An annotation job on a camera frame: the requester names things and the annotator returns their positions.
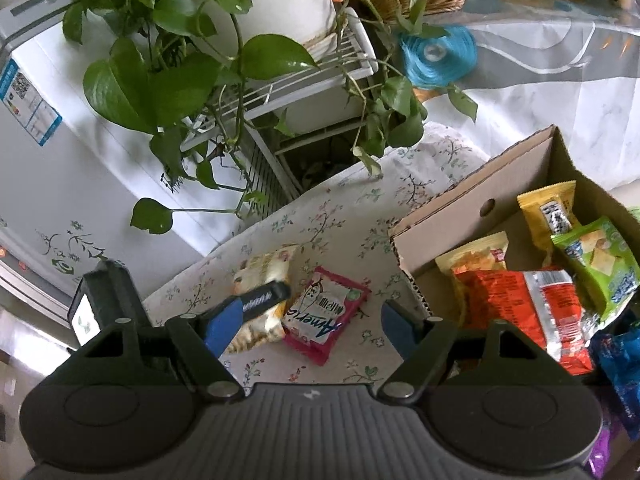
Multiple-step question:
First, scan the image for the white refrigerator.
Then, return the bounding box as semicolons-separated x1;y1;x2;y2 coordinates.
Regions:
0;0;261;333

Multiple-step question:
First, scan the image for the potted green pothos plant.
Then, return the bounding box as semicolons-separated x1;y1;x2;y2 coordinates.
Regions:
62;0;479;236

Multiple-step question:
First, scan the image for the orange chips packet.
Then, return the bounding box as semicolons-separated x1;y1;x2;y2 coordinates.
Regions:
435;231;509;283

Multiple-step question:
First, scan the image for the yellow snack packet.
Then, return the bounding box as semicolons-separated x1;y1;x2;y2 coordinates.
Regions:
516;180;582;267

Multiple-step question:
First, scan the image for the cream snack packet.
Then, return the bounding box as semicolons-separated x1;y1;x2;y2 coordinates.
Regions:
227;244;302;357

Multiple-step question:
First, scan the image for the pink snack packet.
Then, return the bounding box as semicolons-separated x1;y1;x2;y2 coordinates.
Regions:
281;266;372;367

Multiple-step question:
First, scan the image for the blue ribbon roll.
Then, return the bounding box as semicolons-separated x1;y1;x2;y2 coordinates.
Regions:
399;25;477;89

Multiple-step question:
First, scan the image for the floral tablecloth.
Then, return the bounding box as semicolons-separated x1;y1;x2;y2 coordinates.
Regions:
142;120;493;392

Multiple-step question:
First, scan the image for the brown cardboard box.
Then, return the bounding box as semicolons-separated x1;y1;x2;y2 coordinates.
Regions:
389;125;640;401

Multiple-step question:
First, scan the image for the white wire rack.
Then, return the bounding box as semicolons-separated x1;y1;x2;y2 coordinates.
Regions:
179;7;379;222

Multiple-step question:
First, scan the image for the green snack packet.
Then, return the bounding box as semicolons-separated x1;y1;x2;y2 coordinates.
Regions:
550;216;640;327

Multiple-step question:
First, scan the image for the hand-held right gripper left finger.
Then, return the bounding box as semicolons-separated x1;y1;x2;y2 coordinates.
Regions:
82;296;245;402

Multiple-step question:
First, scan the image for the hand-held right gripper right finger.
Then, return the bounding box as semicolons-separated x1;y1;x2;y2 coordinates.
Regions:
377;299;551;403

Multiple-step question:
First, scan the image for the purple snack packet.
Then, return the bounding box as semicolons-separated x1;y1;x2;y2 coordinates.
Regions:
584;407;628;480

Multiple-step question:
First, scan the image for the blue snack packet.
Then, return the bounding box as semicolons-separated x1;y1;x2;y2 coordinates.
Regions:
590;327;640;403

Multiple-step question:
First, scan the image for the grey patterned tablecloth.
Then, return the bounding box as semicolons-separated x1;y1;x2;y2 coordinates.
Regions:
419;0;640;197

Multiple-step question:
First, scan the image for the red snack packet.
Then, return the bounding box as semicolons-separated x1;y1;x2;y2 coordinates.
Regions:
451;269;597;377

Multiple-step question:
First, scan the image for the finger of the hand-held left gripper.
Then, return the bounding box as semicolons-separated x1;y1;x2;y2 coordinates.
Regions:
239;281;292;317

